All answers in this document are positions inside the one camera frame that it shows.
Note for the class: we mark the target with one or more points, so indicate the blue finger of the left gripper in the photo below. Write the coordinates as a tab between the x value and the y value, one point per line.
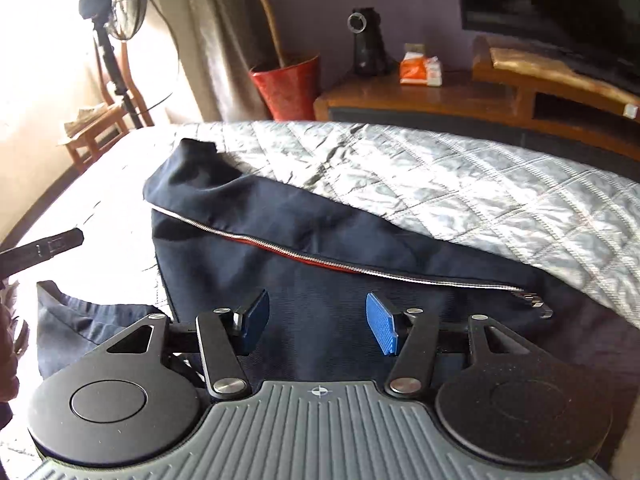
18	259

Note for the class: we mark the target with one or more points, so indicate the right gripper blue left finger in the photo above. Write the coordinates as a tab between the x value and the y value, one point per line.
225	334

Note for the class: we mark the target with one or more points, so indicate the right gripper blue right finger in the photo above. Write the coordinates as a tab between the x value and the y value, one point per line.
410	337

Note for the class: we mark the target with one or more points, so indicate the navy zip jacket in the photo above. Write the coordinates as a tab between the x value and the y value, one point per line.
194	221

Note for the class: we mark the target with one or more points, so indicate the person's hand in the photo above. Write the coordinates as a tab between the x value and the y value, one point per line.
10	350

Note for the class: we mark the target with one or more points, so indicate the wooden chair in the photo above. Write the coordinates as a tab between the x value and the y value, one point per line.
96	139

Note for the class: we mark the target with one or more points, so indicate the white sneakers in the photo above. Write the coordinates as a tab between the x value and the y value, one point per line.
85	116

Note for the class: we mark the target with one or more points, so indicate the silver quilted bedspread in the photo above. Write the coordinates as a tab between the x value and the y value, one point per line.
499	406

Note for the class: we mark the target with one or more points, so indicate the red plant pot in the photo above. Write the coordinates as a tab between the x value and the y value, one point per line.
290	91

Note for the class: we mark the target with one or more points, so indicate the wooden TV stand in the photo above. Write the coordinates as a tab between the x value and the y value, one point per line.
511	94

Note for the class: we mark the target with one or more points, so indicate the orange tissue box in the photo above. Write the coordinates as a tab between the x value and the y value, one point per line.
418	69

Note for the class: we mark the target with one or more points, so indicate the black cylindrical speaker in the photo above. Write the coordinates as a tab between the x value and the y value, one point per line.
370	56

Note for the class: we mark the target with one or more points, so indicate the beige curtain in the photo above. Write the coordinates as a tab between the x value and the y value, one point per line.
229	95

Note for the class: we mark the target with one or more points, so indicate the black flat television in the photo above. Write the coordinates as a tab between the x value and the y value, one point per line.
600	38

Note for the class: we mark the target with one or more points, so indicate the white wall socket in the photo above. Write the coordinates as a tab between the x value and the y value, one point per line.
415	49

